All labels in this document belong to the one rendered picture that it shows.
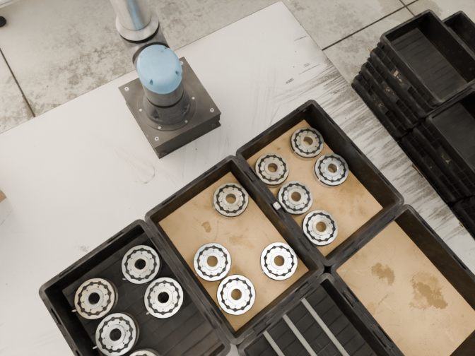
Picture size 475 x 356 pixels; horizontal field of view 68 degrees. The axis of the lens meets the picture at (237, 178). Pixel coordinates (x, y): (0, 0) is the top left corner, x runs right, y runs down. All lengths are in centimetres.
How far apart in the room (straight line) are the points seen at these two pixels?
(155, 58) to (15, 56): 164
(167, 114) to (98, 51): 135
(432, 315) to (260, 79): 95
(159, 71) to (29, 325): 83
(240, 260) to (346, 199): 37
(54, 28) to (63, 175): 146
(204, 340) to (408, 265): 61
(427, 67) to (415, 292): 112
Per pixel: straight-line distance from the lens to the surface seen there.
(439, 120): 196
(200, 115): 119
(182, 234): 103
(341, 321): 108
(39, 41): 259
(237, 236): 103
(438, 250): 112
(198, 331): 103
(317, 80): 142
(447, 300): 120
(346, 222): 110
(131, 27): 104
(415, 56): 194
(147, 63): 102
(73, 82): 235
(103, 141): 131
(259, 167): 105
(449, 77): 196
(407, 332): 115
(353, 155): 109
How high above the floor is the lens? 185
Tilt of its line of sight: 72 degrees down
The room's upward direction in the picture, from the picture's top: 10 degrees clockwise
